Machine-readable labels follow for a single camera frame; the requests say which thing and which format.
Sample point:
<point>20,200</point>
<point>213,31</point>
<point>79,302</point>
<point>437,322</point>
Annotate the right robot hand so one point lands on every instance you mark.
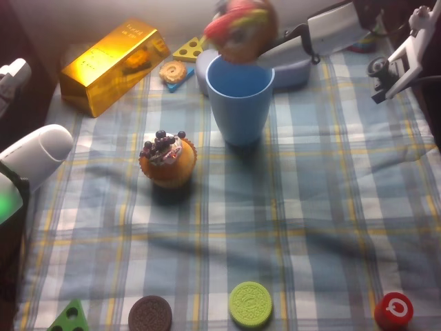
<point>330,31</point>

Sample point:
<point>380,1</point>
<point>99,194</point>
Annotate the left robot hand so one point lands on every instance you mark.
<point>38,155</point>

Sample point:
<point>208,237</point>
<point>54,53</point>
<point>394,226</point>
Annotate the strawberry topped toy cupcake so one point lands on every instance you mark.
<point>244,31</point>

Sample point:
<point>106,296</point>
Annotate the grape topped toy cupcake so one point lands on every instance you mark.
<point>172,165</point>

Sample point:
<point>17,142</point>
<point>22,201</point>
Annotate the light blue plastic cup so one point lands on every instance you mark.
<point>237,113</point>

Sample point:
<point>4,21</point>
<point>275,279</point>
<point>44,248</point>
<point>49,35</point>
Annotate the lavender glasses case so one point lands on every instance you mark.
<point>293,74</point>

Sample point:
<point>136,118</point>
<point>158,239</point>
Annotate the shiny gold bar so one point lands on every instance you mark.
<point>103,72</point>

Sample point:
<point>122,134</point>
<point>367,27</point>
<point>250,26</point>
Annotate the yellow triangle block with holes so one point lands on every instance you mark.
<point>187,51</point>

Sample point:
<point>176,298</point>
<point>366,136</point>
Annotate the swirl toy biscuit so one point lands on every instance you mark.
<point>172,72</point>

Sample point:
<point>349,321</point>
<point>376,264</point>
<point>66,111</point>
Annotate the green triangle block with holes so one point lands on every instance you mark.
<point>65,324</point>

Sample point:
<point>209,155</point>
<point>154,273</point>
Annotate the brown sandwich cookie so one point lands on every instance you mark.
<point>150,315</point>

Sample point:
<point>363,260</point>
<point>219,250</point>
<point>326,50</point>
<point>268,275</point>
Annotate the blue plaid tablecloth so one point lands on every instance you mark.
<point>241,224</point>

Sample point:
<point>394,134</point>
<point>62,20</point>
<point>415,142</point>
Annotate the green sandwich cookie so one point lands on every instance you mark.
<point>249,305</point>

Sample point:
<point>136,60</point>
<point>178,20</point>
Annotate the red cylinder with white mark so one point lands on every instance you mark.
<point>392,310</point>

